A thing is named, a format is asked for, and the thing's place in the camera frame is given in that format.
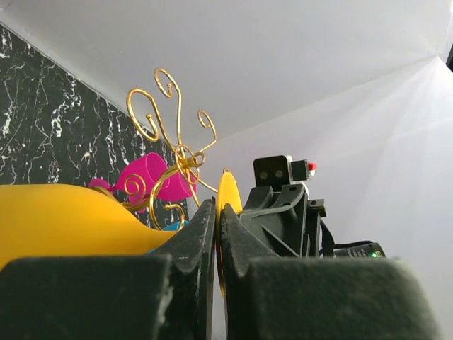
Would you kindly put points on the rear blue wine glass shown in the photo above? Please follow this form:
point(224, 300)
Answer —
point(176, 226)

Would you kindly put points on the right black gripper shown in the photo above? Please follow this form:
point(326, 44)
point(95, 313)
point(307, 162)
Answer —
point(288, 221)

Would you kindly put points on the gold wire wine glass rack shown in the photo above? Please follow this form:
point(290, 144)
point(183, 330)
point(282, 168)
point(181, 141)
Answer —
point(150, 178)

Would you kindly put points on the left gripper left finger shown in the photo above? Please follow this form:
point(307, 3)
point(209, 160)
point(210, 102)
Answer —
point(164, 295)

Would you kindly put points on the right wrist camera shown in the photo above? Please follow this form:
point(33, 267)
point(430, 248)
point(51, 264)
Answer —
point(277, 171)

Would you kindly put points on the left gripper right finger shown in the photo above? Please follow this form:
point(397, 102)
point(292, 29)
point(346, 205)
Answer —
point(273, 297)

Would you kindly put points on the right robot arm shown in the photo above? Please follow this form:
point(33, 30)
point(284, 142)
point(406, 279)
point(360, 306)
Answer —
point(354, 249)

